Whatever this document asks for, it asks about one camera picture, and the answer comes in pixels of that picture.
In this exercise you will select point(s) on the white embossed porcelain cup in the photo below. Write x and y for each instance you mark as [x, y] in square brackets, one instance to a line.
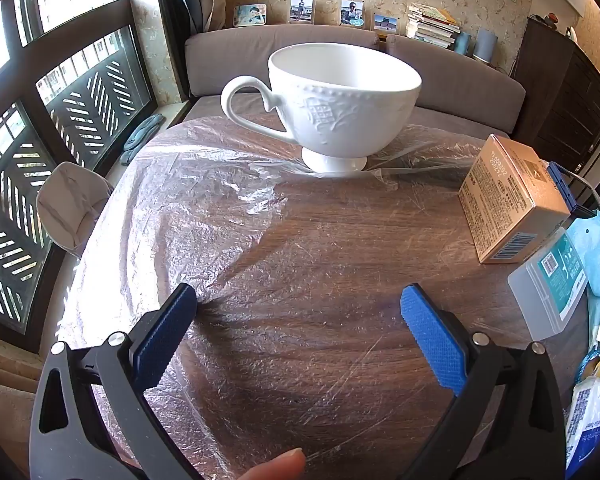
[340, 110]

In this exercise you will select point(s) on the grey chair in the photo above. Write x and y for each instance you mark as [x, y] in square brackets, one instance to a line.
[72, 205]

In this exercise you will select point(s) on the blue cylinder speaker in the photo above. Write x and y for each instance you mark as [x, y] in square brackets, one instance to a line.
[463, 44]

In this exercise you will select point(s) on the dark curtain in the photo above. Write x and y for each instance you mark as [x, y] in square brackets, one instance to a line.
[180, 20]

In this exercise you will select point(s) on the white tissue packet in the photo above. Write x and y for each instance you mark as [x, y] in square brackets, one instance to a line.
[595, 420]

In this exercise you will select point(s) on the gold cardboard box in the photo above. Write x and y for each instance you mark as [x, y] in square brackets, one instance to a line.
[505, 200]

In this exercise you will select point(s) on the photo print with teal badge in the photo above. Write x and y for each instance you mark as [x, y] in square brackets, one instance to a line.
[352, 12]

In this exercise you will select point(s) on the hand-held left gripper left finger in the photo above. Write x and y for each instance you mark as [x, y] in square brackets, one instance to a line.
[162, 340]

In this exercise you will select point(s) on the small standing photo print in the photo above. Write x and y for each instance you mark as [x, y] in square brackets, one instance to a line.
[301, 10]

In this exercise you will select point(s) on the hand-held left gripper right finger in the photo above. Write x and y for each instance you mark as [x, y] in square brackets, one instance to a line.
[432, 340]

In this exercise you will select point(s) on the dark framed window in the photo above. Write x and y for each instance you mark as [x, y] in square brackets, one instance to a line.
[25, 70]

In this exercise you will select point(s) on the building photo print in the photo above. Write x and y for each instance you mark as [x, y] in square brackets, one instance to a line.
[386, 24]

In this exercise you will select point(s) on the blue grey slippers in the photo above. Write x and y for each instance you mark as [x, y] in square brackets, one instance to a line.
[142, 137]

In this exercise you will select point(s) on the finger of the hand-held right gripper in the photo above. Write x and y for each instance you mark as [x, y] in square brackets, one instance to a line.
[562, 190]

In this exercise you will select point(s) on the translucent plastic case teal label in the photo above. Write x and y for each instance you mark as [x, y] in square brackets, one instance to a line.
[545, 290]

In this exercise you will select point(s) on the grey cylinder speaker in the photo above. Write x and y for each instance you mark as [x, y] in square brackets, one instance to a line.
[485, 45]

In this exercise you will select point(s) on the landscape baby photo frame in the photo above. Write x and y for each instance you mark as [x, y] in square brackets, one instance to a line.
[250, 15]

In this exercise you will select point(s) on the dark wooden cabinet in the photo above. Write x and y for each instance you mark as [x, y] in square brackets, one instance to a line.
[565, 90]

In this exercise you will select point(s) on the stack of books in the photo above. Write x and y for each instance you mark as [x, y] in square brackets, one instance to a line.
[432, 25]

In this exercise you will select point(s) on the person's left hand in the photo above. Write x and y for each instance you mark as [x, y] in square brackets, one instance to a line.
[270, 467]

